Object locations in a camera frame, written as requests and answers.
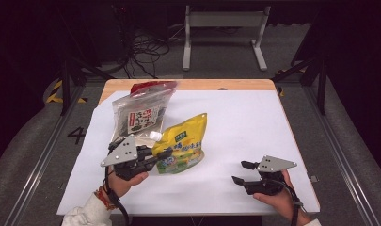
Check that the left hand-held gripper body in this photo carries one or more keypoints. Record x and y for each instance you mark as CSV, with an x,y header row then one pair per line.
x,y
123,153

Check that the white paper sheet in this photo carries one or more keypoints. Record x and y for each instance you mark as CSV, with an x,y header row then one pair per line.
x,y
241,132

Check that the yellow spout pouch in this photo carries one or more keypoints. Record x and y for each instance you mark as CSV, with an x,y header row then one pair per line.
x,y
182,144

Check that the aluminium floor rail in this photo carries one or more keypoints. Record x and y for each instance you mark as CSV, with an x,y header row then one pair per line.
x,y
338,157
47,147

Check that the red snack packet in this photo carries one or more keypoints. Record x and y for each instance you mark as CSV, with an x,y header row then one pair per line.
x,y
147,85

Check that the yellow black floor tape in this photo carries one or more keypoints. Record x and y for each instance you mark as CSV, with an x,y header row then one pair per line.
x,y
55,92
282,91

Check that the clear bag of dark seaweed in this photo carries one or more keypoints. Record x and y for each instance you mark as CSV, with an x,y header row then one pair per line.
x,y
141,116

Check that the person's right hand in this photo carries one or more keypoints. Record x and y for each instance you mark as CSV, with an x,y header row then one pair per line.
x,y
285,201

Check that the person's left hand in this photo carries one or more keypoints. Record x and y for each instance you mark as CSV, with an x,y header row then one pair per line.
x,y
125,186

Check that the black metal stand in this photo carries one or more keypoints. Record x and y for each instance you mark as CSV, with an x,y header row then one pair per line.
x,y
66,81
321,84

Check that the white metal stand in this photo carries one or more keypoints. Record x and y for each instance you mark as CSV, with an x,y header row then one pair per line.
x,y
225,19

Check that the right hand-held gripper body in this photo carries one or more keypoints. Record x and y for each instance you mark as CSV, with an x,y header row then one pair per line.
x,y
273,164

